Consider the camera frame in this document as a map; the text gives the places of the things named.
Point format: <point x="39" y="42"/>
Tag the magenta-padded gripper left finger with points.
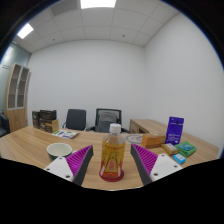
<point x="58" y="166"/>

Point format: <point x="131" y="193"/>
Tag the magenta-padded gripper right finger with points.
<point x="165" y="165"/>

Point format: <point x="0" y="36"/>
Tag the yellow-labelled drink bottle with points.
<point x="112" y="156"/>

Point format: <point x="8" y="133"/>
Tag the green floral mug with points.
<point x="58" y="151"/>

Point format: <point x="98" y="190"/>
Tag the small light blue box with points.
<point x="179" y="158"/>

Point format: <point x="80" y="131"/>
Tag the small tan flat box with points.
<point x="170" y="148"/>

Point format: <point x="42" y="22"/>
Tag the green flat box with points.
<point x="186" y="148"/>

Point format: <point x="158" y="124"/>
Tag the orange cardboard box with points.
<point x="153" y="140"/>

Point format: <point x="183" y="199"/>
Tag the printed white leaflet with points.
<point x="65" y="134"/>

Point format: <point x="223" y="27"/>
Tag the tall purple box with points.
<point x="174" y="130"/>

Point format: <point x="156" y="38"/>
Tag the brown cardboard box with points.
<point x="52" y="126"/>

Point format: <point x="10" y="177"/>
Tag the round white plate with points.
<point x="134" y="138"/>

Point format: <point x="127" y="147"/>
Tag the wooden side desk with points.
<point x="146" y="126"/>

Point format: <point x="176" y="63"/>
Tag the flat round red coaster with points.
<point x="121" y="175"/>

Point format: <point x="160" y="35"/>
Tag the small dark printed box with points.
<point x="35" y="119"/>

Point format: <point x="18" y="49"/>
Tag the large dark printed box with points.
<point x="48" y="115"/>

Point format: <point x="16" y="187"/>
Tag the wooden glass-door shelf cabinet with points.
<point x="16" y="116"/>

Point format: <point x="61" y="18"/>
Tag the black mesh office chair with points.
<point x="108" y="120"/>

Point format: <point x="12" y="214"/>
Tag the small ceiling light panel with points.
<point x="25" y="30"/>

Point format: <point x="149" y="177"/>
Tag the ceiling air vent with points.
<point x="65" y="6"/>

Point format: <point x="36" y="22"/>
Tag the large ceiling light panel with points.
<point x="98" y="3"/>

